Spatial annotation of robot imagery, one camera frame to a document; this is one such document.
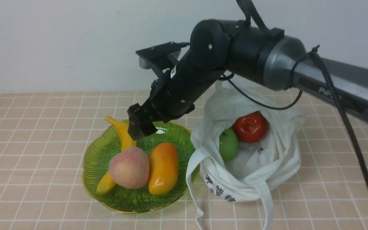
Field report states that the green glass leaf plate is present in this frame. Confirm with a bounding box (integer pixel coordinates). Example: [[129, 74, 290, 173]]
[[82, 122, 195, 214]]

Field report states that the red apple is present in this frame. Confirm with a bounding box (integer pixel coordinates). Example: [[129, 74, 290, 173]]
[[232, 111, 269, 144]]

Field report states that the white cloth tote bag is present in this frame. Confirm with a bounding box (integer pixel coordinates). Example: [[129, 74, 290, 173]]
[[186, 88, 305, 230]]

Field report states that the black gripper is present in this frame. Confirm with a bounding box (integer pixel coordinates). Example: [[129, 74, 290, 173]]
[[127, 57, 225, 140]]

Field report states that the orange mango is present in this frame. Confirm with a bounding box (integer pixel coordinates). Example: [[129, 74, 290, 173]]
[[148, 142, 179, 196]]

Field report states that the pink yellow peach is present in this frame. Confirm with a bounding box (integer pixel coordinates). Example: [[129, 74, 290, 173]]
[[109, 146, 150, 189]]

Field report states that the yellow banana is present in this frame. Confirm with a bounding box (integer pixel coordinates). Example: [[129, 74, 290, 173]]
[[96, 116, 137, 196]]

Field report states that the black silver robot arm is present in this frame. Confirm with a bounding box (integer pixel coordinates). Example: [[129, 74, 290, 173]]
[[127, 19, 368, 140]]

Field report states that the green apple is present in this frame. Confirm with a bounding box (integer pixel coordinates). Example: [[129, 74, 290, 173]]
[[219, 128, 238, 162]]

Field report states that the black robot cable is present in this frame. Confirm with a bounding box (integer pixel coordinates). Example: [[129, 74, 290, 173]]
[[219, 0, 368, 230]]

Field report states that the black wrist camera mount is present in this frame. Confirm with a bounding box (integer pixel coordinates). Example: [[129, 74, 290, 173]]
[[135, 41, 190, 78]]

